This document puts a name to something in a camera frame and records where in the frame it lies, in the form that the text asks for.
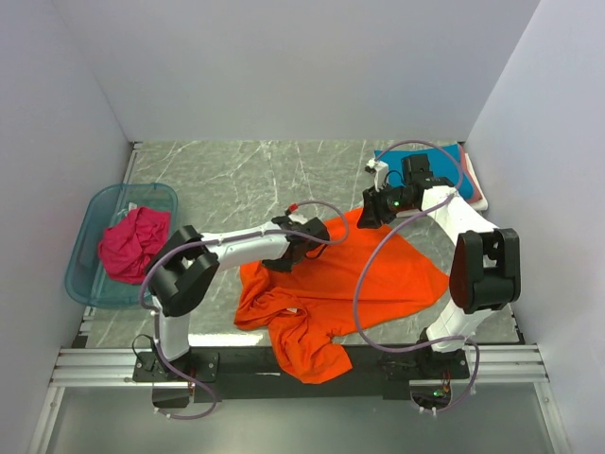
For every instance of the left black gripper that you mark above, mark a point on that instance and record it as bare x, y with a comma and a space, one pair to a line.
278, 266

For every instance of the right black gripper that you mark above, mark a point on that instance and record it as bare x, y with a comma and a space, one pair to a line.
373, 210

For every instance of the orange t shirt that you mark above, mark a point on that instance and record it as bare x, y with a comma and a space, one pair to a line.
324, 298

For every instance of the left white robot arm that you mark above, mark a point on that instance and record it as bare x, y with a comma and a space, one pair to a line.
178, 276

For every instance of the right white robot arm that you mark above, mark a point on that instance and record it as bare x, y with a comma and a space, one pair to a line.
485, 273

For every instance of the blue folded t shirt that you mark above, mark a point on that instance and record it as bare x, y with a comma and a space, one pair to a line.
439, 164

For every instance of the pink folded t shirt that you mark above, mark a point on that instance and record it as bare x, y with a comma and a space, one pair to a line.
469, 174

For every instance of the magenta crumpled t shirt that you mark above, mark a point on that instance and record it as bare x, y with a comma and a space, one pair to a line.
127, 247

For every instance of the teal plastic bin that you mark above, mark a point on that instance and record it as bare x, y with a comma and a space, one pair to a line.
86, 280

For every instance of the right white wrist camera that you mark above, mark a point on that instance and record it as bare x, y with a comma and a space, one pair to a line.
379, 171

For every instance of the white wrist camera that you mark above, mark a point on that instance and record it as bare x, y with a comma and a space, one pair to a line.
379, 171
293, 214

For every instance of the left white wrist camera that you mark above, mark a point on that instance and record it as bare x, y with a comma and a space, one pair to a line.
293, 214

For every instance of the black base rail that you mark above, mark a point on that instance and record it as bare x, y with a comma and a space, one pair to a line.
253, 372

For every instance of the aluminium frame rail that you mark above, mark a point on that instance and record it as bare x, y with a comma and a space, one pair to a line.
497, 364

